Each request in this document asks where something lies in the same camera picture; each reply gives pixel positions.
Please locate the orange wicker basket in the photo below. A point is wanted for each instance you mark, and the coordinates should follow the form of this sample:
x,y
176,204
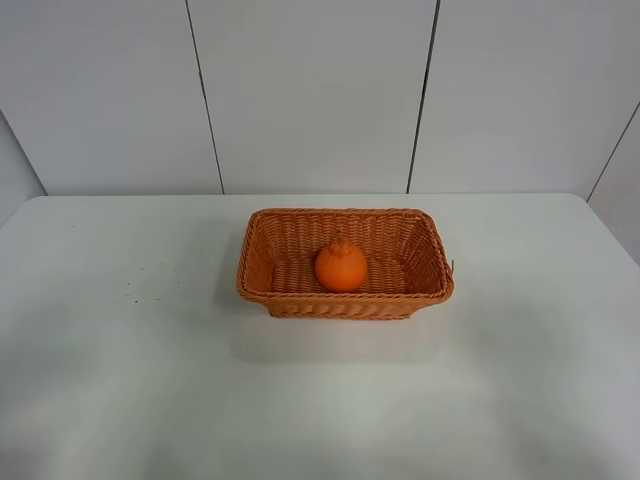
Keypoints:
x,y
407,265

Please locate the orange with knobby top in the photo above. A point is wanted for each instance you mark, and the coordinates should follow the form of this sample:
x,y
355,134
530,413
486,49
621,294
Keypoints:
x,y
341,266

